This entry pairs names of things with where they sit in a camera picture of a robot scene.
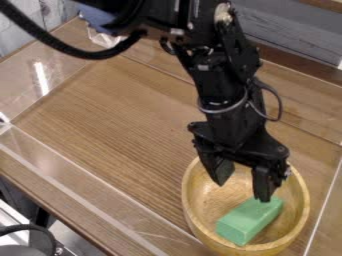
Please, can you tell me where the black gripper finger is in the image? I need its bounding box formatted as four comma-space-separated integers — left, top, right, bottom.
251, 166, 283, 203
192, 138, 235, 186

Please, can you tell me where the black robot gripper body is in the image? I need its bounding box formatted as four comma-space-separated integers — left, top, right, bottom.
185, 106, 292, 183

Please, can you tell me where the green rectangular block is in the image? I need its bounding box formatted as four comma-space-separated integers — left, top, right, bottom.
215, 197, 283, 246

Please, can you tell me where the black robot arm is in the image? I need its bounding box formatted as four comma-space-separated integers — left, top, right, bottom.
0, 0, 289, 202

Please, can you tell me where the brown wooden bowl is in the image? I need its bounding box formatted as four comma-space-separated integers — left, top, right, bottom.
181, 158, 309, 256

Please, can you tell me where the clear acrylic tray enclosure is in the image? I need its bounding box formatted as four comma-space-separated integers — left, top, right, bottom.
0, 15, 342, 256

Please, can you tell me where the clear acrylic corner bracket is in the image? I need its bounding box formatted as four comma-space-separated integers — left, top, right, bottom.
86, 28, 124, 49

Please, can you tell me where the black metal mount with screw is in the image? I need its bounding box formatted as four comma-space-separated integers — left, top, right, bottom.
28, 231, 74, 256

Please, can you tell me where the black cable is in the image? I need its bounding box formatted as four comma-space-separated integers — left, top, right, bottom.
0, 223, 57, 256

